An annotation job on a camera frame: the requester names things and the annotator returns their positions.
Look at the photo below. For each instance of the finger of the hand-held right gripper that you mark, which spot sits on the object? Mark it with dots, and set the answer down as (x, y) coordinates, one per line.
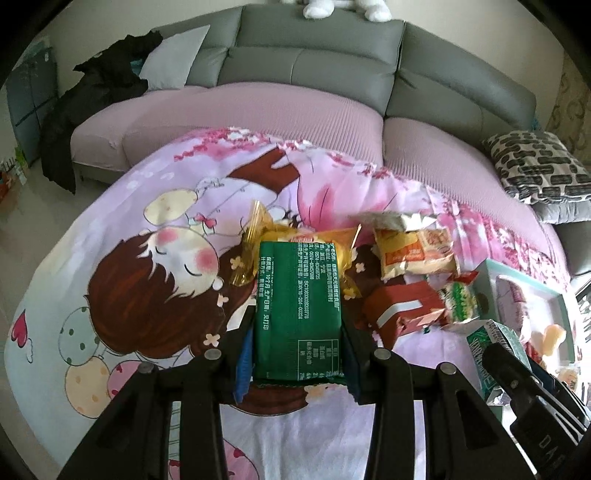
(547, 376)
(505, 367)

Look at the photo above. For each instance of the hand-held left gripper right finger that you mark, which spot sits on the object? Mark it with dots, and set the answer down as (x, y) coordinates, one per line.
(354, 383)

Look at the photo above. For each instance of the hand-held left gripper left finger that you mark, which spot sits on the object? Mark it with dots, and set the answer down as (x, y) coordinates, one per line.
(241, 383)

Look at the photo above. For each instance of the small red snack packet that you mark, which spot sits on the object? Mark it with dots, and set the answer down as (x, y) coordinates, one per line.
(533, 353)

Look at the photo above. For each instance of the green white snack packet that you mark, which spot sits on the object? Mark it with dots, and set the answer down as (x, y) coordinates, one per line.
(489, 334)

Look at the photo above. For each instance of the yellow jelly cup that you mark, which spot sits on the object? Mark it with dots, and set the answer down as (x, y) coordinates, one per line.
(554, 337)

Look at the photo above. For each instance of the pink purple snack packet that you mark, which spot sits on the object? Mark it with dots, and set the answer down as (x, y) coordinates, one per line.
(515, 295)

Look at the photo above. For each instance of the shallow teal cardboard box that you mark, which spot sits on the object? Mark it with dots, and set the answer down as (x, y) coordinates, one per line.
(531, 282)

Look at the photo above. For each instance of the dark green snack packet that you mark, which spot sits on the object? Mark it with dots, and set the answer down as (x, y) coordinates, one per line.
(298, 314)

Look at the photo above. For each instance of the beige orange snack packet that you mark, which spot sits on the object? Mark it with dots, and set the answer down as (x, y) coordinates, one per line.
(411, 254)

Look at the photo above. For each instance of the yellow snack packet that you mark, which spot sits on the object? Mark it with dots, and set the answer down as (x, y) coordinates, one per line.
(323, 237)

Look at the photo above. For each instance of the silver foil snack packet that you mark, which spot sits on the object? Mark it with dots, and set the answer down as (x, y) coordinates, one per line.
(397, 220)

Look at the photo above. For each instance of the small green speckled packet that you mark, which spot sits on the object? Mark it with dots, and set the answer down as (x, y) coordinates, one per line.
(457, 300)

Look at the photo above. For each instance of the red brown snack packet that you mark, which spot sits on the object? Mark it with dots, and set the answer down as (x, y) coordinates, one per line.
(397, 304)

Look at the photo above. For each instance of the red candy packet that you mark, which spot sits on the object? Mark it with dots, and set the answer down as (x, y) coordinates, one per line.
(466, 278)

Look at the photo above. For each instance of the printed cartoon blanket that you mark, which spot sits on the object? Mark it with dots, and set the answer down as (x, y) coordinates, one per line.
(138, 286)

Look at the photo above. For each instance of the plain grey pillow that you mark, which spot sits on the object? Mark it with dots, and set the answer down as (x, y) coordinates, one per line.
(568, 212)

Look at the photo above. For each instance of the black white patterned pillow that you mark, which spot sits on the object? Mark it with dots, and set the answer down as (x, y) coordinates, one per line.
(535, 161)

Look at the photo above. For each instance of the light grey cushion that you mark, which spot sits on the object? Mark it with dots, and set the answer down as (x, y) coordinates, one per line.
(178, 55)

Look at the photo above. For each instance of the grey leather sofa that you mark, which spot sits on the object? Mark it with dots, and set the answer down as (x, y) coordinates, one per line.
(314, 50)

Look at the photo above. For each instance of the black clothing heap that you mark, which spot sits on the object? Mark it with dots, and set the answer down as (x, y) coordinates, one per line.
(101, 78)

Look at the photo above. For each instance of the grey blue cabinet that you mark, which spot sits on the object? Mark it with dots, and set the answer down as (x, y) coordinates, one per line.
(32, 101)

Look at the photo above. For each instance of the grey white plush toy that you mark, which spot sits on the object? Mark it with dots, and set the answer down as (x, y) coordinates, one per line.
(318, 7)

